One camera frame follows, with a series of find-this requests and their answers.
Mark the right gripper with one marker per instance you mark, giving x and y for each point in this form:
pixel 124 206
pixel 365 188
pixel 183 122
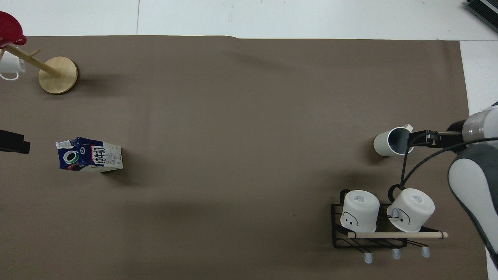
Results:
pixel 459 142

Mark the cream cup with dark inside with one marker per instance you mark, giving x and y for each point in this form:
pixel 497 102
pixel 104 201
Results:
pixel 383 144

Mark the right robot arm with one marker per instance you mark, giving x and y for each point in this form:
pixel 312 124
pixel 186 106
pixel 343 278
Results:
pixel 472 182

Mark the blue and white milk carton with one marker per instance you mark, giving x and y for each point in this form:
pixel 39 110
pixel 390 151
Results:
pixel 97 157

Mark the small plain white cup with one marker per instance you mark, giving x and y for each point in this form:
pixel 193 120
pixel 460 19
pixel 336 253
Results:
pixel 9 64

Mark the red cup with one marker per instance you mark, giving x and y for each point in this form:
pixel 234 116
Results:
pixel 9 27

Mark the white mug with face print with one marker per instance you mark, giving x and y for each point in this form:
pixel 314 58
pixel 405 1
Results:
pixel 412 210
pixel 360 212

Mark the wooden rod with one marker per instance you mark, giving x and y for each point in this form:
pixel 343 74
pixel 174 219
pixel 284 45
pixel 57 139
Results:
pixel 389 235

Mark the wooden mug tree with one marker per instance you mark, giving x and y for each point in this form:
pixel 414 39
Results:
pixel 58 76

